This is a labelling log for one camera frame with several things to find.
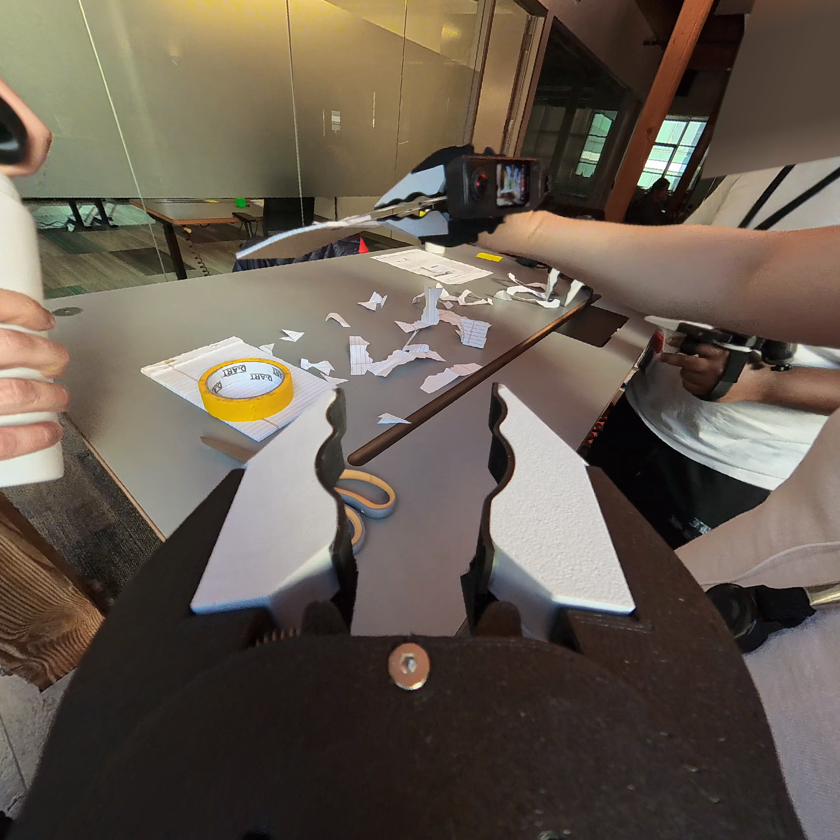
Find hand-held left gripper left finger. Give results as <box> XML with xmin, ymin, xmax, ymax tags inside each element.
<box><xmin>190</xmin><ymin>387</ymin><xmax>360</xmax><ymax>614</ymax></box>

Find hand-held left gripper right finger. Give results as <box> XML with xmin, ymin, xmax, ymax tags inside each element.
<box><xmin>461</xmin><ymin>382</ymin><xmax>637</xmax><ymax>642</ymax></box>

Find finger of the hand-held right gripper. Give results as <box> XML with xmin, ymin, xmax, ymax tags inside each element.
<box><xmin>374</xmin><ymin>163</ymin><xmax>452</xmax><ymax>211</ymax></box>
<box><xmin>387</xmin><ymin>207</ymin><xmax>455</xmax><ymax>248</ymax></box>

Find grey orange scissors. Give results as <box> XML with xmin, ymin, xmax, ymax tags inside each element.
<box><xmin>200</xmin><ymin>435</ymin><xmax>398</xmax><ymax>555</ymax></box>

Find yellow masking tape roll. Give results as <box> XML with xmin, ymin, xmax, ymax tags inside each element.
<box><xmin>199</xmin><ymin>358</ymin><xmax>295</xmax><ymax>423</ymax></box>

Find large pale paper cutout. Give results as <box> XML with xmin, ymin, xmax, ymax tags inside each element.
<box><xmin>235</xmin><ymin>218</ymin><xmax>389</xmax><ymax>261</ymax></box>

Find person's right forearm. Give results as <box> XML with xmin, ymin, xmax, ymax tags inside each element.
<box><xmin>476</xmin><ymin>210</ymin><xmax>840</xmax><ymax>349</ymax></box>

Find grey desk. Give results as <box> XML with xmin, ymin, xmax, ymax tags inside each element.
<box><xmin>42</xmin><ymin>244</ymin><xmax>657</xmax><ymax>637</ymax></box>

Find printed instruction sheet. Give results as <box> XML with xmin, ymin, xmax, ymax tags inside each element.
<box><xmin>371</xmin><ymin>248</ymin><xmax>494</xmax><ymax>285</ymax></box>

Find dark puffer jacket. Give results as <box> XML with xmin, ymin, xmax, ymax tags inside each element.
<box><xmin>235</xmin><ymin>238</ymin><xmax>368</xmax><ymax>271</ymax></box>

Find scattered lined paper scraps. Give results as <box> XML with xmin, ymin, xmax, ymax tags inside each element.
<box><xmin>259</xmin><ymin>272</ymin><xmax>595</xmax><ymax>427</ymax></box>

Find lined notepad brown backing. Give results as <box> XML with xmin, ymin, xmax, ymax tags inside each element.
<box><xmin>141</xmin><ymin>336</ymin><xmax>337</xmax><ymax>442</ymax></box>

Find wood edged meeting table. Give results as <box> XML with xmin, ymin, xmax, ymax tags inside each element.
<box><xmin>128</xmin><ymin>197</ymin><xmax>263</xmax><ymax>280</ymax></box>

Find grid window wall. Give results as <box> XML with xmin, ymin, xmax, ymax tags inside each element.
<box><xmin>574</xmin><ymin>112</ymin><xmax>710</xmax><ymax>191</ymax></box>

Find black chest strap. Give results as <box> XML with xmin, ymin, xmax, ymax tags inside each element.
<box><xmin>707</xmin><ymin>583</ymin><xmax>818</xmax><ymax>652</ymax></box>

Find wooden post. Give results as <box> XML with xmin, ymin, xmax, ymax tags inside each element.
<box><xmin>0</xmin><ymin>489</ymin><xmax>107</xmax><ymax>690</ymax></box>

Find black lanyard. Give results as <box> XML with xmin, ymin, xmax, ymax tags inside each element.
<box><xmin>742</xmin><ymin>164</ymin><xmax>798</xmax><ymax>231</ymax></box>

